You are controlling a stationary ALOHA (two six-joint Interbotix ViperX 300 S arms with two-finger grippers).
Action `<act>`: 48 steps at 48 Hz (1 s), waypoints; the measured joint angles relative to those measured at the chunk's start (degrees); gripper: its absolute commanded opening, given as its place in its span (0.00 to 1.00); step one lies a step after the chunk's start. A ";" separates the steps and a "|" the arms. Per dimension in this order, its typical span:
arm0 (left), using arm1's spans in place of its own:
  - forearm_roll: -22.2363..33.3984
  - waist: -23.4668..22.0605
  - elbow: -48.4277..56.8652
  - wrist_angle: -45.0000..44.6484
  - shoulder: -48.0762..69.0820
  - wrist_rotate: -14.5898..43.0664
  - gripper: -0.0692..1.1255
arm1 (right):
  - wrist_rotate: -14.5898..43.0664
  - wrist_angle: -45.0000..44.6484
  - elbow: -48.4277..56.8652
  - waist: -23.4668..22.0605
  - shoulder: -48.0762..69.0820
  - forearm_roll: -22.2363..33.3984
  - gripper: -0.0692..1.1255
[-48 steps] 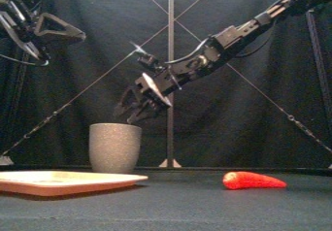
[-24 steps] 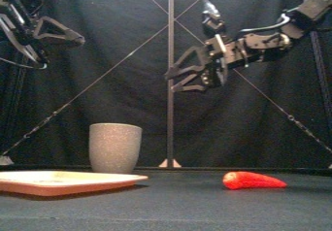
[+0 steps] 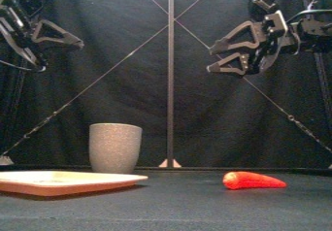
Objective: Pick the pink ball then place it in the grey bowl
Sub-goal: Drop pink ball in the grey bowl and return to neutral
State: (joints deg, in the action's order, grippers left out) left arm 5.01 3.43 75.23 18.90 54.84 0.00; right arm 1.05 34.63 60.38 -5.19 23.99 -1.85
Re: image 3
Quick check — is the grey speckled cup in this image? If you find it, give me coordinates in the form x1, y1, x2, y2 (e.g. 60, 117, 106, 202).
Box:
89, 122, 145, 175

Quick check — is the red toy chili pepper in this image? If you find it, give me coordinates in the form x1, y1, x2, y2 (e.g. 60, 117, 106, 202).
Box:
222, 171, 288, 191

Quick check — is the cream square plate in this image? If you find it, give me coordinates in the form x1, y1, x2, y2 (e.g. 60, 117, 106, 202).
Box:
0, 170, 150, 197

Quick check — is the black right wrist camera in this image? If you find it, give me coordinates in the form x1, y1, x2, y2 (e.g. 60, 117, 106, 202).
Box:
248, 0, 280, 19

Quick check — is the diagonal brace wire with turnbuckle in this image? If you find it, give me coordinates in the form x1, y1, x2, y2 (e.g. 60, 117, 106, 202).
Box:
131, 0, 332, 154

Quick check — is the vertical metal frame post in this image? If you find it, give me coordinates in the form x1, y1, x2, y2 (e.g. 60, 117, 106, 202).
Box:
166, 0, 176, 169

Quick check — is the post foot bracket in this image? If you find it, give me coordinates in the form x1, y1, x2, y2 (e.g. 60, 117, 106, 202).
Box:
158, 158, 184, 169

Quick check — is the corner anchor bracket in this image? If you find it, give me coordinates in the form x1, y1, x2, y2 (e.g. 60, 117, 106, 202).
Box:
0, 154, 16, 167

